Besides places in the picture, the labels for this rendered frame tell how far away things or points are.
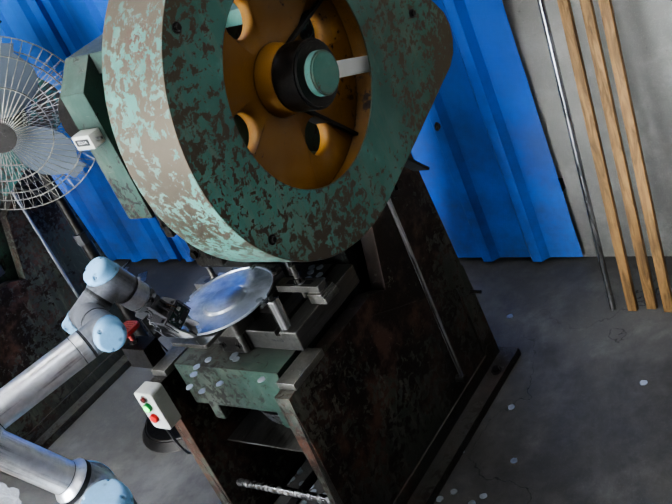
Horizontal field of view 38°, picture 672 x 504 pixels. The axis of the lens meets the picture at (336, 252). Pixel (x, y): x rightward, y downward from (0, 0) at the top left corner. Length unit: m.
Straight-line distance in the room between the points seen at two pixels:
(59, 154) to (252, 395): 1.05
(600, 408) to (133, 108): 1.69
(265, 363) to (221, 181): 0.73
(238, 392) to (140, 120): 0.98
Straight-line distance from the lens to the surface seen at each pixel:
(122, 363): 4.27
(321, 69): 2.11
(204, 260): 2.57
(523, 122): 3.37
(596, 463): 2.83
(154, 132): 1.91
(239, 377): 2.60
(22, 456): 2.39
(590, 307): 3.39
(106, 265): 2.30
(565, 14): 2.95
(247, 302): 2.54
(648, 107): 3.23
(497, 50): 3.28
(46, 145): 3.16
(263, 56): 2.16
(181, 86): 1.90
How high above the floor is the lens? 1.95
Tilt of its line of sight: 27 degrees down
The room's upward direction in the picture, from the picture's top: 25 degrees counter-clockwise
